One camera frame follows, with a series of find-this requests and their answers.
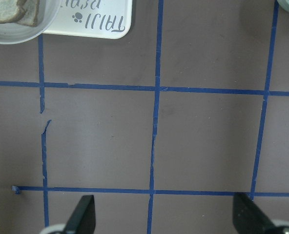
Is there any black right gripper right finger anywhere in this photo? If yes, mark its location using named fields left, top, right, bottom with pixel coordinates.
left=232, top=193, right=281, bottom=234

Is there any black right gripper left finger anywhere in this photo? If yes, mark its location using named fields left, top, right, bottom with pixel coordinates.
left=63, top=195, right=96, bottom=234

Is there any white round plate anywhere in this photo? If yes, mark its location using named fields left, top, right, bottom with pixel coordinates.
left=0, top=0, right=61, bottom=44

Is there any bread slice brown crust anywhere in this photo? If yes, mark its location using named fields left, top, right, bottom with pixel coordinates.
left=0, top=0, right=26, bottom=24

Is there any bread slice on plate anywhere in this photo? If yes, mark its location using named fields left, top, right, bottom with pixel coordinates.
left=17, top=0, right=40, bottom=27

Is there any white bear tray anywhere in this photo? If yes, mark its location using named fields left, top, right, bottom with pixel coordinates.
left=45, top=0, right=133, bottom=39

